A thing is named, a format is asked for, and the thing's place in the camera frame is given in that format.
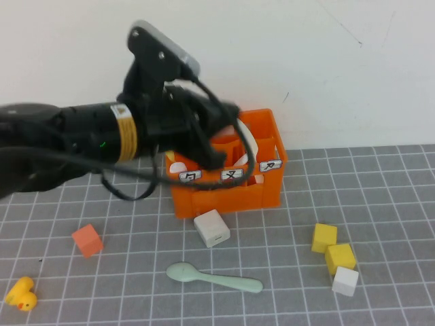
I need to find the white plastic knife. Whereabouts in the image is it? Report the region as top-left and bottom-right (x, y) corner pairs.
(236, 117), (264, 185)

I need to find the yellow foam cube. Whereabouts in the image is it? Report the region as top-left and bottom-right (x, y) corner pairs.
(311, 223), (338, 254)
(324, 242), (357, 276)

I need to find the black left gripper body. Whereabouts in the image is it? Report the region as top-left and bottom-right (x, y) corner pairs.
(135, 81), (200, 153)

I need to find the thin black looped cable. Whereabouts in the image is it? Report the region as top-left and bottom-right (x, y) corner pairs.
(100, 144), (160, 202)

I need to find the thick black camera cable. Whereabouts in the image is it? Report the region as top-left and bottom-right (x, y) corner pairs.
(0, 76), (256, 192)

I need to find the orange foam cube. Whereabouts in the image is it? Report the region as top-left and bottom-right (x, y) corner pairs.
(71, 223), (104, 259)

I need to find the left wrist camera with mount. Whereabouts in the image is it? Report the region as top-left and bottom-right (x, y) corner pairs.
(127, 20), (202, 86)

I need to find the white foam cube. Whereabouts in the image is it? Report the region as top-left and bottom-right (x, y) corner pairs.
(331, 266), (360, 297)

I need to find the white usb charger adapter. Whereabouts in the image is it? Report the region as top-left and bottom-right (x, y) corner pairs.
(193, 209), (231, 249)

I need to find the yellow rubber duck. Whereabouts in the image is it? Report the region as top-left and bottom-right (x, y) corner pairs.
(4, 276), (38, 312)

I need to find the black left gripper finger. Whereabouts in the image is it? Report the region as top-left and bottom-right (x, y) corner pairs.
(185, 122), (228, 170)
(169, 86), (243, 137)

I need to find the mint green plastic spoon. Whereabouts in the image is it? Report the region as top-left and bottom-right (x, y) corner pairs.
(165, 262), (264, 293)

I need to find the grey grid cutting mat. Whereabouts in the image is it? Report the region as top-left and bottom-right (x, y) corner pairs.
(0, 144), (435, 326)

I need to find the orange plastic cutlery holder crate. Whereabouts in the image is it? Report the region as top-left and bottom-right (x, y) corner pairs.
(164, 108), (288, 220)

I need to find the pink plastic fork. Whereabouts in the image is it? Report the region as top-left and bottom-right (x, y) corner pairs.
(220, 125), (251, 168)

